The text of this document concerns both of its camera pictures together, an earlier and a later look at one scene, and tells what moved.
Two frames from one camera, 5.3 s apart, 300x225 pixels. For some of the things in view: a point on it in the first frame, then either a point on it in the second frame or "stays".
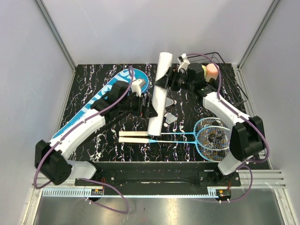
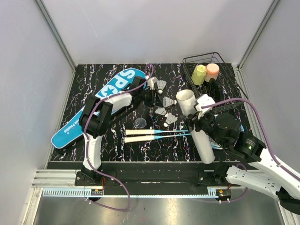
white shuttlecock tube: (155, 124) to (186, 99)
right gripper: (172, 73) to (191, 119)
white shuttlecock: (170, 118) stays
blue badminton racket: (213, 143) to (136, 138)
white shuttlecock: (169, 102) stays
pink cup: (211, 71) stays
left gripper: (146, 111) to (154, 100)
